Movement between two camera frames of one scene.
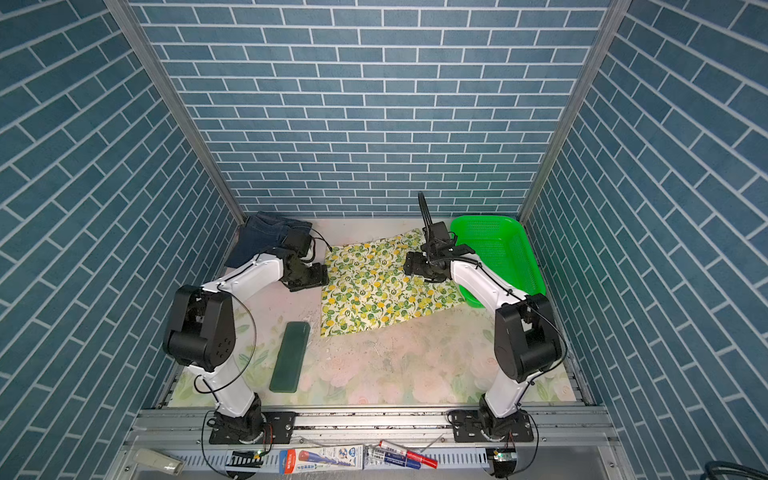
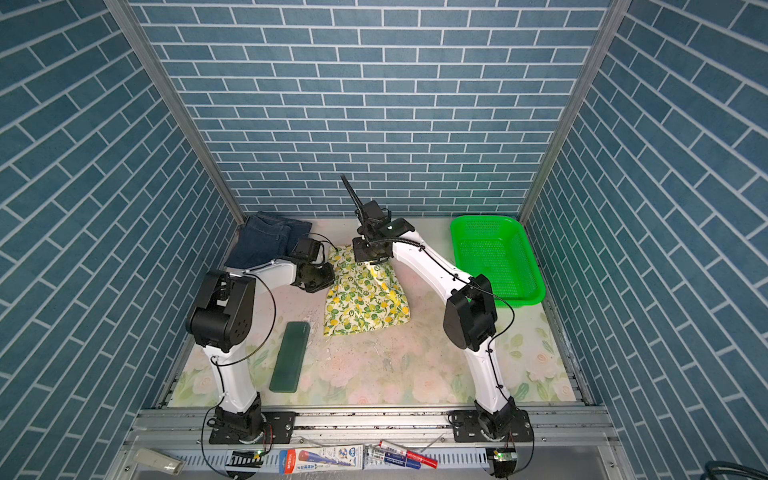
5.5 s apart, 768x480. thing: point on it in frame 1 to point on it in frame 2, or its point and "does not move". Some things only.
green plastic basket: (503, 245) does not move
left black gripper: (321, 276) does not move
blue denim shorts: (260, 233) does not move
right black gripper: (413, 263) to (359, 250)
